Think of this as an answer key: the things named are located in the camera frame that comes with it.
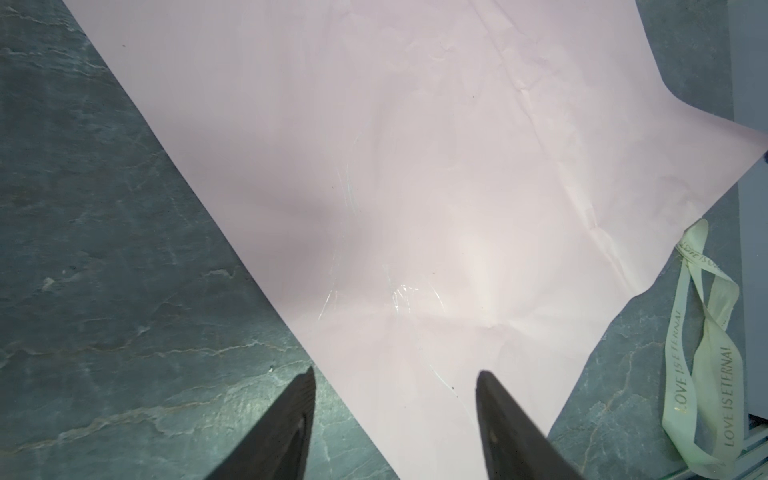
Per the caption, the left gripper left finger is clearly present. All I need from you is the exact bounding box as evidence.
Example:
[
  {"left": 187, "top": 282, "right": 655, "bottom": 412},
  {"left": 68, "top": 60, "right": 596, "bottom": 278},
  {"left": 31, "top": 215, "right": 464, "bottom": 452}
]
[{"left": 207, "top": 368, "right": 316, "bottom": 480}]

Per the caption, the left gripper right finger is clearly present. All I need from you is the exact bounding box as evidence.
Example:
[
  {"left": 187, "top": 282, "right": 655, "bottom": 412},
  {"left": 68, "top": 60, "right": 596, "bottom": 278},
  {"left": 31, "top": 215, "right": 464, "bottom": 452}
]
[{"left": 475, "top": 370, "right": 582, "bottom": 480}]

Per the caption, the pink purple wrapping paper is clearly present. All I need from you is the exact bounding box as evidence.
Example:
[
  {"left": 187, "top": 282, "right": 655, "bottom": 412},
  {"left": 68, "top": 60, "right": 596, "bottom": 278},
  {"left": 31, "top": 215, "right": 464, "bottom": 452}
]
[{"left": 68, "top": 1, "right": 767, "bottom": 479}]

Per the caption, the cream printed ribbon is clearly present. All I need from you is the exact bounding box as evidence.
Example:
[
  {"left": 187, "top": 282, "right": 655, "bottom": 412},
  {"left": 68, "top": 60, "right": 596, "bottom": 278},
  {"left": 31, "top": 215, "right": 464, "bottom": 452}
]
[{"left": 662, "top": 218, "right": 745, "bottom": 479}]

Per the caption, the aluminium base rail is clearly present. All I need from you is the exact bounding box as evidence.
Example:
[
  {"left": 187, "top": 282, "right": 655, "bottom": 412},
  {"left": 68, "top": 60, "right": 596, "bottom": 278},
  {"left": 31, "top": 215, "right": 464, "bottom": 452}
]
[{"left": 665, "top": 413, "right": 768, "bottom": 480}]

